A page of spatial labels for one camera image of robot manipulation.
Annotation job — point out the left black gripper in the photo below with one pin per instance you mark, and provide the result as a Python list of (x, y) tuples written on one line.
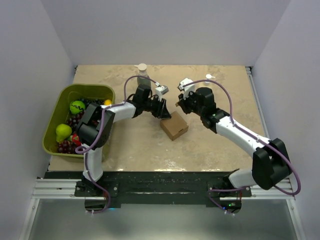
[(161, 110)]

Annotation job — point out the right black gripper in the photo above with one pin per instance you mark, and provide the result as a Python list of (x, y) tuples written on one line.
[(183, 102)]

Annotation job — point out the brown cardboard express box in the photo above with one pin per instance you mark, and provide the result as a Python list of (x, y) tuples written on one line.
[(174, 127)]

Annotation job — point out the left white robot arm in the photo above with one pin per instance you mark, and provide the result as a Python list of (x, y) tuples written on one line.
[(96, 124)]

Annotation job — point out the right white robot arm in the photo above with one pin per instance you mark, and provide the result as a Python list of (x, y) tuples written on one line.
[(269, 157)]

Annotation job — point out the cream lotion pump bottle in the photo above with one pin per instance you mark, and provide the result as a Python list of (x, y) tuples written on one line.
[(208, 78)]

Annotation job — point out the grey pump bottle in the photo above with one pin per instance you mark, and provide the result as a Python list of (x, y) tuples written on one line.
[(142, 78)]

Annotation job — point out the yellow lemon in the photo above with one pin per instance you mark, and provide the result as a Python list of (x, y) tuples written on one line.
[(107, 102)]

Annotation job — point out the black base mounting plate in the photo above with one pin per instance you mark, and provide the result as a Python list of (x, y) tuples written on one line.
[(115, 189)]

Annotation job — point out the green tennis ball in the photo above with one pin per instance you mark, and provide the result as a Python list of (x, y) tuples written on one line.
[(76, 107)]

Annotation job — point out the red dragon fruit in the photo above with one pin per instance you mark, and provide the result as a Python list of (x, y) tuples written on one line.
[(75, 139)]

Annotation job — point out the olive green plastic bin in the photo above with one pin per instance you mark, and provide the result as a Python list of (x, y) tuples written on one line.
[(61, 112)]

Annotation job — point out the green pear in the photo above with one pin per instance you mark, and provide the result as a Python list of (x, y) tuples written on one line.
[(63, 131)]

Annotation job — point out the dark purple grape bunch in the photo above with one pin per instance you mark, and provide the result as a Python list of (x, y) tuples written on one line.
[(66, 146)]

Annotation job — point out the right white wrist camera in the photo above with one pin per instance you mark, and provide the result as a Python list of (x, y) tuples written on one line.
[(186, 85)]

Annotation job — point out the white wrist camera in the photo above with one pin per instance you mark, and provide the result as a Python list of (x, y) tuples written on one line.
[(186, 85), (160, 91)]

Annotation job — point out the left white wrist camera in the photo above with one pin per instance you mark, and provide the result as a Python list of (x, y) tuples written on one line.
[(160, 91)]

